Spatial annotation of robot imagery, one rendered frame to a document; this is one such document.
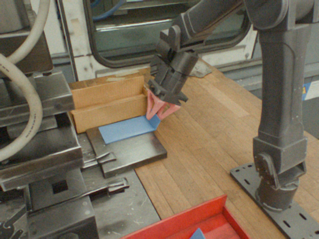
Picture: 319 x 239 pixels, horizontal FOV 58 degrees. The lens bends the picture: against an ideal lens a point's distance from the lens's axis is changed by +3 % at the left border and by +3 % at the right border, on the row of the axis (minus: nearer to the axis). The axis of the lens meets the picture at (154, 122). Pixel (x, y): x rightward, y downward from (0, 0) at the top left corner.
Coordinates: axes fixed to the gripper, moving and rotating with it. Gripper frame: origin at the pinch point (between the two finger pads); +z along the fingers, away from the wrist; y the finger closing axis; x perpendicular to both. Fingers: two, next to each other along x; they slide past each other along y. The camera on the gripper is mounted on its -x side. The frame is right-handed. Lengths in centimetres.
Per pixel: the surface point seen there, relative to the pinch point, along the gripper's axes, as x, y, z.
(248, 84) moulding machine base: -36, -70, -12
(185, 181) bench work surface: 20.7, -0.8, 4.1
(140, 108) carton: -6.1, 1.2, 1.0
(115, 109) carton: -6.0, 8.3, 3.2
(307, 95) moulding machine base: -37, -120, -19
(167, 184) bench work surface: 19.8, 2.8, 6.1
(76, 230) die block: 26.7, 23.7, 10.6
